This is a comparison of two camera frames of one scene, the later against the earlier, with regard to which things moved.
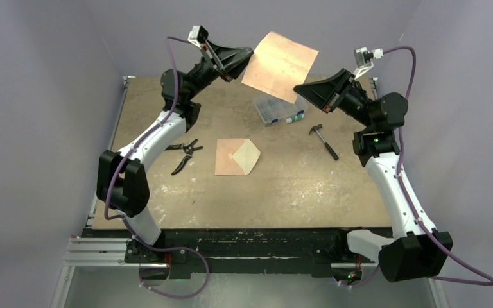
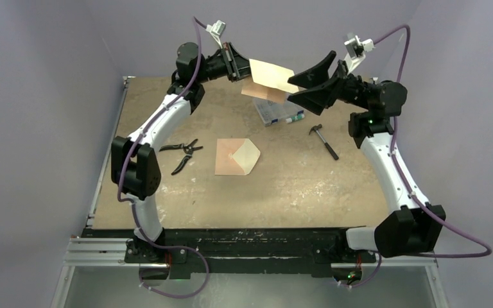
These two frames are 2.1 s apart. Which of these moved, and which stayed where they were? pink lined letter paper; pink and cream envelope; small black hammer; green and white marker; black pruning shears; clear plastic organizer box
Moved: pink lined letter paper
Stayed: small black hammer; pink and cream envelope; black pruning shears; green and white marker; clear plastic organizer box
